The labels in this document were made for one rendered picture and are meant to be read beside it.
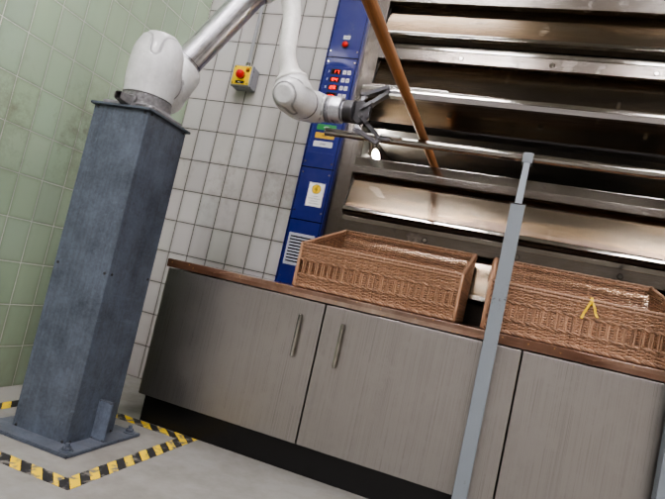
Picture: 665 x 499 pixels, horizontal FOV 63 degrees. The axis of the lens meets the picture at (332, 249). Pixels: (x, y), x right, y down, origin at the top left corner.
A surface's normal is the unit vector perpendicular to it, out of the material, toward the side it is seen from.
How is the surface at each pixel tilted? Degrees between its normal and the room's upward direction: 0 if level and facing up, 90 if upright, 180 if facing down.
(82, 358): 90
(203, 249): 90
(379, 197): 70
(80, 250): 90
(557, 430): 90
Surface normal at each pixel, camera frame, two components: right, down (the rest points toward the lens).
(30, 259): 0.93, 0.18
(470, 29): -0.20, -0.46
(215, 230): -0.29, -0.13
